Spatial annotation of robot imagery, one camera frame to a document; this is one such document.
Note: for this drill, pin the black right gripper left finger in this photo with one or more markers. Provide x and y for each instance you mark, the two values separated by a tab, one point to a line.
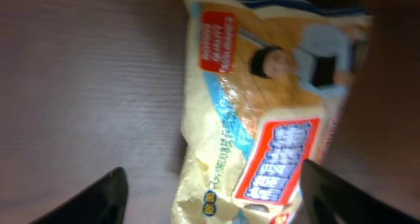
103	202

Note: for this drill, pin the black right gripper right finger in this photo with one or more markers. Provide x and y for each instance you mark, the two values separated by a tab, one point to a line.
327	196

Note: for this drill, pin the yellow snack bag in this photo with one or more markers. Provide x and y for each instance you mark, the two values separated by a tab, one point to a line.
265	83

